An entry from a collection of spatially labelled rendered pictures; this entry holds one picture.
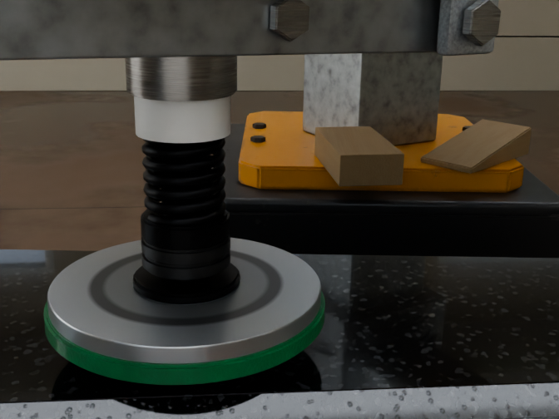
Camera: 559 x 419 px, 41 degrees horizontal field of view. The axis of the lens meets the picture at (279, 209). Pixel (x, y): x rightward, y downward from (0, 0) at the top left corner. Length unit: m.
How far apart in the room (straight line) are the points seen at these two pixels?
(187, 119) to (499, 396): 0.31
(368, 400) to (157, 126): 0.25
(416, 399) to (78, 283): 0.27
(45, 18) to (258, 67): 6.33
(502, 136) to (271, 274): 0.83
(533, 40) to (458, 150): 6.08
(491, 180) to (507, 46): 6.01
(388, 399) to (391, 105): 0.88
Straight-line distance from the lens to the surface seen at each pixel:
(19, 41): 0.46
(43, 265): 0.80
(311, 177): 1.25
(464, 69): 7.17
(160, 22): 0.48
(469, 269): 0.80
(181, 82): 0.52
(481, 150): 1.32
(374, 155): 1.14
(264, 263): 0.63
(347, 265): 0.78
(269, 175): 1.25
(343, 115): 1.39
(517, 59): 7.35
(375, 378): 0.59
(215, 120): 0.53
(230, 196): 1.22
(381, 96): 1.37
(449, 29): 0.58
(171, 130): 0.53
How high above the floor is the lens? 1.10
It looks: 18 degrees down
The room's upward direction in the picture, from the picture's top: 1 degrees clockwise
